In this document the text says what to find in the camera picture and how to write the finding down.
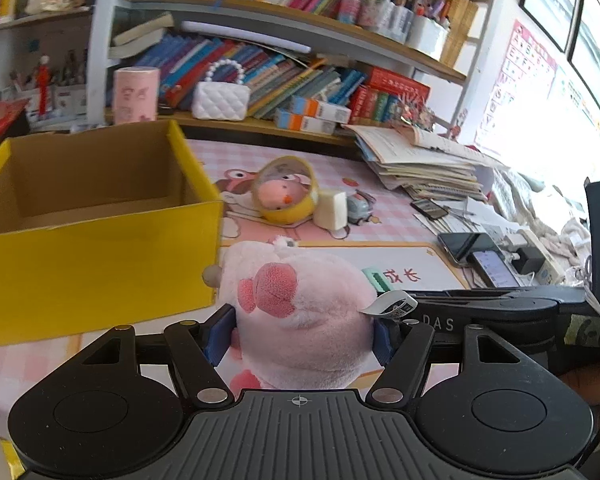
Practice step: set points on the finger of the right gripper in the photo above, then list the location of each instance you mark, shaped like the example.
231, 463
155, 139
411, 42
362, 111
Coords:
454, 309

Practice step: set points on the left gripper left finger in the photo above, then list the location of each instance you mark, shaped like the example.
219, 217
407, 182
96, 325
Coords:
195, 351

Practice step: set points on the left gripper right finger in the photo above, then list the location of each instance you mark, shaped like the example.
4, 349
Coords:
403, 350

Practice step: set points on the pink plush paw toy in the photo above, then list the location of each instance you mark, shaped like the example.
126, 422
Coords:
299, 315

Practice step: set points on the small toy truck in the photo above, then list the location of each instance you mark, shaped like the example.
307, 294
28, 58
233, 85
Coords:
360, 207

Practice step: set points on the white eraser block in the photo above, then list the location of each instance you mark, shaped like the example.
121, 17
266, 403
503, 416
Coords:
330, 212

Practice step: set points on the pink chick plush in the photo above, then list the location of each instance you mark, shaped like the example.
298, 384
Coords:
282, 193

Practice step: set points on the yellow tape roll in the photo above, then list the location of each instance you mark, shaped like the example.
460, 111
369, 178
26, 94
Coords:
281, 167

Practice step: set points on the black smartphone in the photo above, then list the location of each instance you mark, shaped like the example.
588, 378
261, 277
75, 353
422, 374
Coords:
429, 209

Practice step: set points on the yellow cardboard box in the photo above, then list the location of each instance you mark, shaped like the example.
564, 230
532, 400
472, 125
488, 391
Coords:
103, 227

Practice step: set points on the stack of papers and books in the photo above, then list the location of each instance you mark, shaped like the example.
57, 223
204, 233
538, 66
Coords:
424, 164

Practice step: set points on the orange blue box lower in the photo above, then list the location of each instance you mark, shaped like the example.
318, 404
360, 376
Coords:
290, 121

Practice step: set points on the orange blue box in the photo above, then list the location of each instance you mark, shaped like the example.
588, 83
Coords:
320, 110
290, 121

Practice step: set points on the white quilted handbag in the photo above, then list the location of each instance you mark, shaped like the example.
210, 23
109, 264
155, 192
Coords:
221, 100

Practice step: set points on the red dictionary book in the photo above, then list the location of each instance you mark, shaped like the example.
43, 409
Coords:
408, 89

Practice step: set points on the orange blue box upper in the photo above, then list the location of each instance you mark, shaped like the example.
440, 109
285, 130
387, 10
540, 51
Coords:
320, 110

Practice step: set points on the pink cartoon cylinder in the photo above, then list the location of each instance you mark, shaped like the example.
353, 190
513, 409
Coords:
136, 94

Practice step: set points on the row of leaning books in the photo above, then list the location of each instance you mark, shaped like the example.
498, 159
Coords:
272, 76

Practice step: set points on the white bookshelf unit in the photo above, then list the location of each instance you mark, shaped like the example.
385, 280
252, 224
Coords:
324, 36

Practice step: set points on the red figurine pen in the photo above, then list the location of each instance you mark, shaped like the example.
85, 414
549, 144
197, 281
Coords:
42, 81

